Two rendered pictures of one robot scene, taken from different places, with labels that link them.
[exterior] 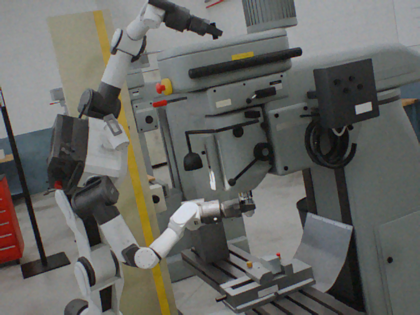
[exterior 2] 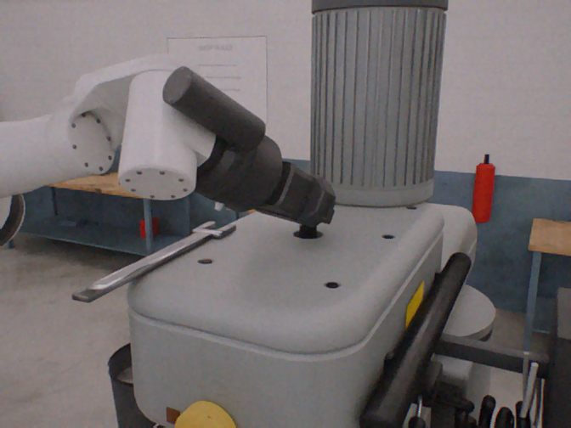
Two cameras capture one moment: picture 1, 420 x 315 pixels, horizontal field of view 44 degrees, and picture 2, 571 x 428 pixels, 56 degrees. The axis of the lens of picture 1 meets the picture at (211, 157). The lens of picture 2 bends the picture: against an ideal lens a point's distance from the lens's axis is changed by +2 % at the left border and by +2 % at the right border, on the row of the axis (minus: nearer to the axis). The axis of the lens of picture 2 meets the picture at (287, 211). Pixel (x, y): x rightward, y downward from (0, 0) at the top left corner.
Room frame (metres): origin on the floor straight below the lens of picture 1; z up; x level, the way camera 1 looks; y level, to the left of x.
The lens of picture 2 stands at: (1.56, 0.33, 2.09)
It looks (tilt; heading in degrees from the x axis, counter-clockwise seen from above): 15 degrees down; 318
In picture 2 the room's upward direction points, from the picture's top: straight up
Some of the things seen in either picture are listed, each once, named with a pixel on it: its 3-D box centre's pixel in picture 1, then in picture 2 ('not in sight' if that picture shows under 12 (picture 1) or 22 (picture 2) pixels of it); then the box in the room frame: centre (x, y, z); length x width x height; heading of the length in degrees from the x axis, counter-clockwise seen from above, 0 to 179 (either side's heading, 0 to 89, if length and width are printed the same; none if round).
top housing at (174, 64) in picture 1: (224, 61); (312, 289); (2.02, -0.12, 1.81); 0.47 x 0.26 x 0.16; 112
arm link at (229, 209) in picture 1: (225, 210); not in sight; (2.02, -0.01, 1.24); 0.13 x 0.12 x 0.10; 177
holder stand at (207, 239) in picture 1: (207, 234); not in sight; (2.46, 0.09, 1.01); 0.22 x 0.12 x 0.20; 14
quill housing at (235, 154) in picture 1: (237, 148); not in sight; (2.02, -0.11, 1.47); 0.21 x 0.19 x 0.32; 22
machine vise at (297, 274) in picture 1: (265, 279); not in sight; (1.91, -0.12, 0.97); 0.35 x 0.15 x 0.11; 110
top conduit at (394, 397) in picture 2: (247, 62); (427, 319); (1.90, -0.19, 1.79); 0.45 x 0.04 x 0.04; 112
